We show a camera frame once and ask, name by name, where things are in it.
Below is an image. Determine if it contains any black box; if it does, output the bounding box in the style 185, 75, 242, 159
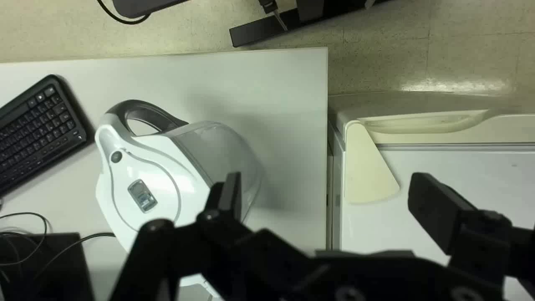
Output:
0, 231, 96, 301

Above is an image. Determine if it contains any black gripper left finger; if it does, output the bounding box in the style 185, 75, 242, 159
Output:
195, 170, 247, 231

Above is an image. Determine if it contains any thin black cable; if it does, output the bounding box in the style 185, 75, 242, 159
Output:
0, 209, 116, 264

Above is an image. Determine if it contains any white plastic bin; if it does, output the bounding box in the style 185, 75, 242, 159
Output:
325, 107, 535, 301

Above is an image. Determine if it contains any black computer keyboard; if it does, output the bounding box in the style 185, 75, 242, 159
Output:
0, 73, 95, 197

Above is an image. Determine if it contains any black cable loop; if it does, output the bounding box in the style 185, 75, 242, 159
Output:
95, 0, 153, 27

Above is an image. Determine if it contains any dark grey chair base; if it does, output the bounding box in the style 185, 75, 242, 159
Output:
111, 0, 188, 18

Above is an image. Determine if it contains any black metal stand base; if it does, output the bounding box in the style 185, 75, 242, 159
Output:
227, 0, 391, 50

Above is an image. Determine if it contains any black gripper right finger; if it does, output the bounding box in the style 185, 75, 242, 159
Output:
406, 170, 514, 271

